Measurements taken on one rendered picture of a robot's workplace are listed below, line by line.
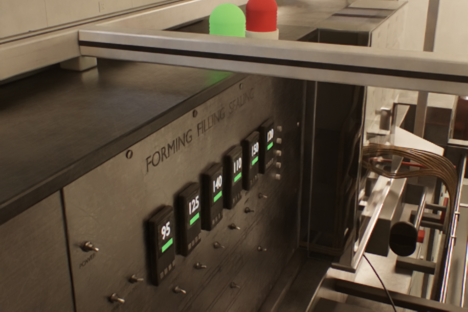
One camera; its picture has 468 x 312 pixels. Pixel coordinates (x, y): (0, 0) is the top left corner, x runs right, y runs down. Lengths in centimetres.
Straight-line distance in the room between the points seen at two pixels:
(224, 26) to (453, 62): 37
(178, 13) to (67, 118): 50
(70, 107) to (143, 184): 13
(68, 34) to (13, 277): 41
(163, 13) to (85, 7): 401
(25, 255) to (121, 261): 16
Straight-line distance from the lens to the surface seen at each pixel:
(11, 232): 54
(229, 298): 105
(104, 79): 83
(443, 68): 69
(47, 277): 59
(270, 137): 107
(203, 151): 83
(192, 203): 80
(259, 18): 105
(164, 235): 75
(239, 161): 94
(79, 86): 80
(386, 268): 206
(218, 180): 87
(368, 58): 69
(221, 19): 91
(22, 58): 79
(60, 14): 483
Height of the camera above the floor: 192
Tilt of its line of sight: 20 degrees down
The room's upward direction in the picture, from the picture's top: straight up
